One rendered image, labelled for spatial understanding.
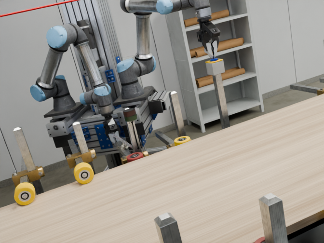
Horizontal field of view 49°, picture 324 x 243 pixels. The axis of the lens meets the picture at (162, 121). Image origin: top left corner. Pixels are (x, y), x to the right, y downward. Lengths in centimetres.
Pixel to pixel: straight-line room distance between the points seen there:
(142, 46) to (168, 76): 230
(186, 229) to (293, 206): 32
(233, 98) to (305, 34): 143
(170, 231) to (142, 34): 172
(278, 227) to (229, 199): 42
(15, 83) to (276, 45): 345
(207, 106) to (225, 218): 379
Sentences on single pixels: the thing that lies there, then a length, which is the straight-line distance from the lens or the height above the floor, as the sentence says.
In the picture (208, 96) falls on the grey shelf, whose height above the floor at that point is 29.
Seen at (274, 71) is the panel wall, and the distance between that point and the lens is 536.
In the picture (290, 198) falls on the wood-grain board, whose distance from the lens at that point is 119.
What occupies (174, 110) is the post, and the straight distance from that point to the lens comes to 181.
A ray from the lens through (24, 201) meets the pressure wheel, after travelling 160.
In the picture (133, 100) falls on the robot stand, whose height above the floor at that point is 103.
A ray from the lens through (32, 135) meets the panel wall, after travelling 440.
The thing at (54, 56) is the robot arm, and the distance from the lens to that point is 222.
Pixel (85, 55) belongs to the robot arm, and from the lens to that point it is 224.
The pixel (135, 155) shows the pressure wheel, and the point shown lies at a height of 91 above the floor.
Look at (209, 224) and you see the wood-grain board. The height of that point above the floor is 90.
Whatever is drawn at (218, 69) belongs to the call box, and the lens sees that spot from 187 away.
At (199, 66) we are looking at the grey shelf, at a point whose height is 72.
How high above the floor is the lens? 153
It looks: 17 degrees down
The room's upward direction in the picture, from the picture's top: 13 degrees counter-clockwise
